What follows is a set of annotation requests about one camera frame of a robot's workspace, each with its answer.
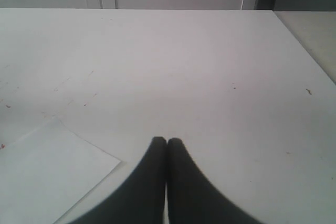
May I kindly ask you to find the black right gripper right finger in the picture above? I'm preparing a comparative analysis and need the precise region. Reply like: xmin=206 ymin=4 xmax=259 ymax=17
xmin=166 ymin=138 xmax=260 ymax=223

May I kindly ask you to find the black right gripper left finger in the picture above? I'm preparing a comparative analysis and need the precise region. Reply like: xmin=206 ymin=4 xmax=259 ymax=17
xmin=72 ymin=136 xmax=167 ymax=224

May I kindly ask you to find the white paper sheet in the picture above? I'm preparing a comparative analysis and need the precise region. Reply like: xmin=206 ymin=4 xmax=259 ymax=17
xmin=1 ymin=119 xmax=120 ymax=223

